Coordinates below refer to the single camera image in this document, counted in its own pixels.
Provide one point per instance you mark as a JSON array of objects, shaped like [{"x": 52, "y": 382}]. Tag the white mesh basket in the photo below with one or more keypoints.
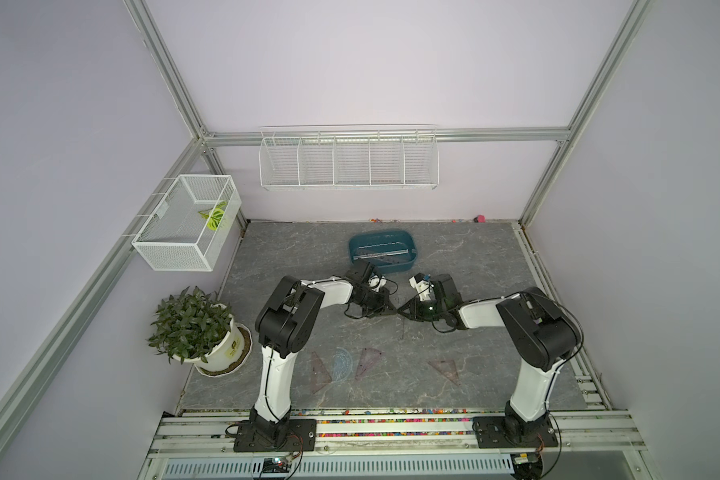
[{"x": 175, "y": 237}]

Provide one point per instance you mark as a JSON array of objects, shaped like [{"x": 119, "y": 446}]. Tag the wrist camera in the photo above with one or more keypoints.
[
  {"x": 434, "y": 287},
  {"x": 365, "y": 274}
]

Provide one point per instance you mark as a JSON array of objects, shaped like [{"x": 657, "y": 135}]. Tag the circuit board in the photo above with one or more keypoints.
[
  {"x": 275, "y": 466},
  {"x": 527, "y": 466}
]

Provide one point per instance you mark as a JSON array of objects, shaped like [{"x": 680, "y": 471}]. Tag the clear straight ruler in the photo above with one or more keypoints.
[
  {"x": 398, "y": 256},
  {"x": 401, "y": 327}
]

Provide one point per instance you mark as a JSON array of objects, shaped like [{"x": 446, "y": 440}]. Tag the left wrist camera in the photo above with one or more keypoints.
[{"x": 365, "y": 274}]

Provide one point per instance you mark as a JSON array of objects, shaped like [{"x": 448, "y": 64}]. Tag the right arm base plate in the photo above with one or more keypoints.
[{"x": 497, "y": 432}]

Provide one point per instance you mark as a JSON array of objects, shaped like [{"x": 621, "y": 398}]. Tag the white wire wall shelf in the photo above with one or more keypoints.
[{"x": 344, "y": 158}]

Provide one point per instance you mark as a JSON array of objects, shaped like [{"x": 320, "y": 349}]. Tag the teal plastic storage box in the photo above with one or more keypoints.
[{"x": 385, "y": 236}]

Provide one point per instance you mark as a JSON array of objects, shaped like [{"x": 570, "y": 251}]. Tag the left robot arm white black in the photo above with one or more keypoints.
[{"x": 286, "y": 322}]

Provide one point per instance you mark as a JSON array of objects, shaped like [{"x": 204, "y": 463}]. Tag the circuit board right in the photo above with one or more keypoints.
[{"x": 527, "y": 466}]

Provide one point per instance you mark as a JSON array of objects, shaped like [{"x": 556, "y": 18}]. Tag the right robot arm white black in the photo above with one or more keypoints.
[{"x": 543, "y": 333}]

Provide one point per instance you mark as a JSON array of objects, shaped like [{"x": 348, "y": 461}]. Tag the clear straight ruler bottom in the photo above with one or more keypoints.
[{"x": 401, "y": 327}]

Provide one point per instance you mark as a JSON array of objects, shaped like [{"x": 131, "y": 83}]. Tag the potted green plant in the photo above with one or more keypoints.
[{"x": 194, "y": 327}]

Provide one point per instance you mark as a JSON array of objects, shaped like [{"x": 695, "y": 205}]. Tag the blue protractor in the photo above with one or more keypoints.
[{"x": 342, "y": 365}]

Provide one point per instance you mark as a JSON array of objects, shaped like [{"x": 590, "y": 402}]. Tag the circuit board left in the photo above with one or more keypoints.
[{"x": 275, "y": 466}]

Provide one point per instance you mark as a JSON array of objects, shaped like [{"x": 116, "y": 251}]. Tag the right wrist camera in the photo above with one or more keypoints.
[{"x": 434, "y": 287}]

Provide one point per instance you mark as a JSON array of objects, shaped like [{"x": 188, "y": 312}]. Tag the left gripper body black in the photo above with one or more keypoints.
[{"x": 373, "y": 303}]

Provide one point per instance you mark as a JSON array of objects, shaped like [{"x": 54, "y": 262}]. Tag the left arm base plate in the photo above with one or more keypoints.
[{"x": 263, "y": 436}]

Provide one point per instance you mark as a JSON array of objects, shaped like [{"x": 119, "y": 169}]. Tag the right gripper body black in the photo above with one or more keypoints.
[{"x": 426, "y": 310}]

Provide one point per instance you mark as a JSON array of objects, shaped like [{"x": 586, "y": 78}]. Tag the white vent grille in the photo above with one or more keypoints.
[{"x": 348, "y": 467}]

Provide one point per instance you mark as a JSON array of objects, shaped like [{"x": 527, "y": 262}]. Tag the green leaf toy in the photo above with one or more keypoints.
[{"x": 214, "y": 216}]

